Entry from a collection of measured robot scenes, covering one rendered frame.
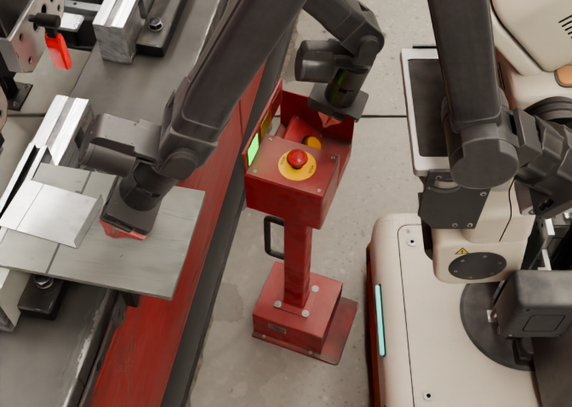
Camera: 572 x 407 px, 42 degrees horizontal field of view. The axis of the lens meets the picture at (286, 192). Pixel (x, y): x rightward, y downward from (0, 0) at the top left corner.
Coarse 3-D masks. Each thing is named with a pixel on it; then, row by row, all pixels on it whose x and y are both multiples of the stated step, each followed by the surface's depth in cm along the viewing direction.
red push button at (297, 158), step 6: (294, 150) 140; (300, 150) 140; (288, 156) 140; (294, 156) 139; (300, 156) 139; (306, 156) 140; (288, 162) 140; (294, 162) 139; (300, 162) 139; (306, 162) 140; (294, 168) 141; (300, 168) 141
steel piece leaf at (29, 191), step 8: (24, 184) 112; (32, 184) 112; (40, 184) 112; (24, 192) 112; (32, 192) 112; (16, 200) 111; (24, 200) 111; (32, 200) 111; (8, 208) 110; (16, 208) 110; (24, 208) 110; (8, 216) 109; (16, 216) 109; (24, 216) 109; (0, 224) 108; (8, 224) 108; (16, 224) 108
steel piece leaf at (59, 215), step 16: (48, 192) 112; (64, 192) 112; (32, 208) 110; (48, 208) 110; (64, 208) 110; (80, 208) 110; (96, 208) 109; (32, 224) 108; (48, 224) 108; (64, 224) 108; (80, 224) 108; (64, 240) 107; (80, 240) 106
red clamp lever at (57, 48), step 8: (32, 16) 98; (40, 16) 97; (48, 16) 97; (56, 16) 97; (40, 24) 98; (48, 24) 97; (56, 24) 97; (48, 32) 99; (56, 32) 100; (48, 40) 100; (56, 40) 100; (64, 40) 101; (48, 48) 102; (56, 48) 101; (64, 48) 102; (56, 56) 102; (64, 56) 102; (56, 64) 104; (64, 64) 103
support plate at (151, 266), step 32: (96, 192) 112; (192, 192) 112; (96, 224) 109; (160, 224) 109; (192, 224) 109; (0, 256) 106; (32, 256) 106; (64, 256) 106; (96, 256) 106; (128, 256) 106; (160, 256) 106; (128, 288) 103; (160, 288) 103
